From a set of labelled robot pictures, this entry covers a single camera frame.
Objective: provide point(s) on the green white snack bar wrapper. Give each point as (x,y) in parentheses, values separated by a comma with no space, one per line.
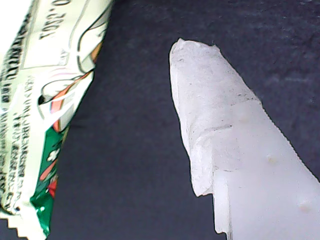
(37,75)

